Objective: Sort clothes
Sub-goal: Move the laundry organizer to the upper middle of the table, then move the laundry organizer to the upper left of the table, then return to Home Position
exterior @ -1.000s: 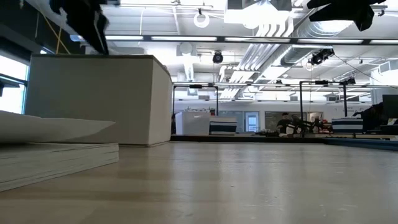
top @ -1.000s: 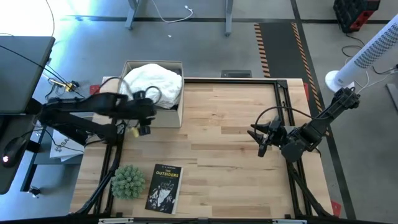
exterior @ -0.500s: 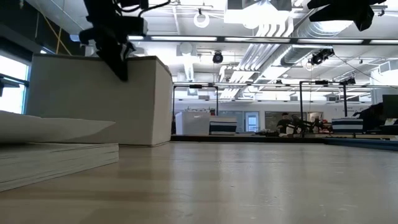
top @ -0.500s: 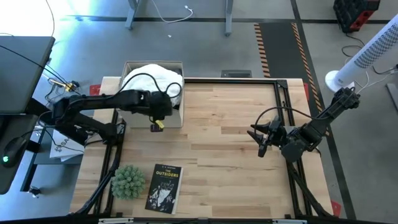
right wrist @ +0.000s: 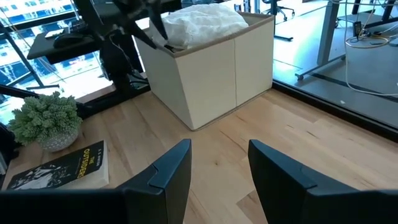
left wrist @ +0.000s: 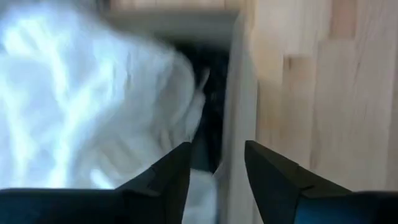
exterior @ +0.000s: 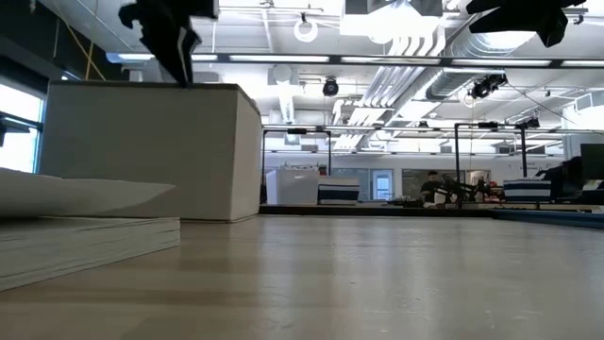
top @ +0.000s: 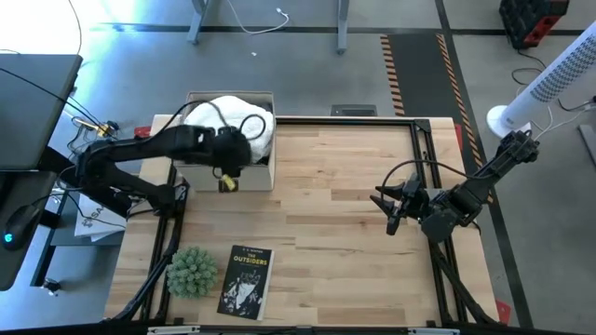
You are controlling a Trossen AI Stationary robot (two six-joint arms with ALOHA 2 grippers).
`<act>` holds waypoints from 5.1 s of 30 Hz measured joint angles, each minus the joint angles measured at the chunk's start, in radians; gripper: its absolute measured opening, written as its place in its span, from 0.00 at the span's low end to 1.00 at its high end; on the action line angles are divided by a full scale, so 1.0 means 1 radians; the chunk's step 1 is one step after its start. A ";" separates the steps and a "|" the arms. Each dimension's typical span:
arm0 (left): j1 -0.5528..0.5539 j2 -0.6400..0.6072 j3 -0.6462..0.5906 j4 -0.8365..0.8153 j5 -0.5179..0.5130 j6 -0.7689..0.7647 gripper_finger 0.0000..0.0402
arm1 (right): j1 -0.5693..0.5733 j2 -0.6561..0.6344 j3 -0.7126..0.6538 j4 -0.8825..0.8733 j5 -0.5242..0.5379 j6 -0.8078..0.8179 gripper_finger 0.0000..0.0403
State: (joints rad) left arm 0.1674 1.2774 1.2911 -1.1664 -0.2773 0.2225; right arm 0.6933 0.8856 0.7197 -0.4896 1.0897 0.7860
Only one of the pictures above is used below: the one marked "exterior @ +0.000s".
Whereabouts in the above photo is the black metal table frame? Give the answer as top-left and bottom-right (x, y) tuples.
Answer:
(258, 202), (604, 231)

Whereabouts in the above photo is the person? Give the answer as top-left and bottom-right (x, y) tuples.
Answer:
(534, 155), (587, 200)
(418, 169), (445, 205)

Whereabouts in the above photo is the navy white striped bin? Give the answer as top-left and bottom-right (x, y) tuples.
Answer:
(316, 175), (361, 207)
(501, 178), (553, 204)

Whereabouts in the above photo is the black Outsiders paperback book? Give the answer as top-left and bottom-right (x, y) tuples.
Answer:
(0, 166), (182, 293)

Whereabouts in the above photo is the black metal station frame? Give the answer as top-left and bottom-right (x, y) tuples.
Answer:
(452, 117), (542, 191)
(260, 125), (332, 207)

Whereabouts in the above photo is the blue-framed window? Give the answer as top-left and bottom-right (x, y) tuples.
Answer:
(0, 80), (47, 175)

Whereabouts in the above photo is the long ceiling light strip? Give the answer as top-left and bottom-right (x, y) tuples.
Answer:
(105, 51), (604, 69)

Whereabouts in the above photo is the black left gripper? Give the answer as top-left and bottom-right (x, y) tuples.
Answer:
(116, 0), (221, 90)

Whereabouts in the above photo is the white hanging ring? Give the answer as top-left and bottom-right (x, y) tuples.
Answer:
(293, 17), (321, 44)

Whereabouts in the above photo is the black monitor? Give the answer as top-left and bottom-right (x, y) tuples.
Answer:
(579, 143), (604, 181)

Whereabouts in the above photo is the white fabric box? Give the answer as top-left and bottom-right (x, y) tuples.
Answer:
(264, 168), (321, 207)

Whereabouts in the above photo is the beige fabric storage box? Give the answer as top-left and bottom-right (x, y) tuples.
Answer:
(39, 78), (264, 224)

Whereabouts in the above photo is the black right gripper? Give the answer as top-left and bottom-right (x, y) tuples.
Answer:
(464, 0), (589, 49)

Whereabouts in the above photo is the black ceiling camera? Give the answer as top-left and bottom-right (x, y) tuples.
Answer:
(322, 76), (341, 98)

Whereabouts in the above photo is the black ceiling spotlight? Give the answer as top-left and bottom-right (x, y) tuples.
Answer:
(468, 72), (510, 101)

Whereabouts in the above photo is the silver ventilation duct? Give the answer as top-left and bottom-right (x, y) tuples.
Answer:
(423, 27), (525, 103)

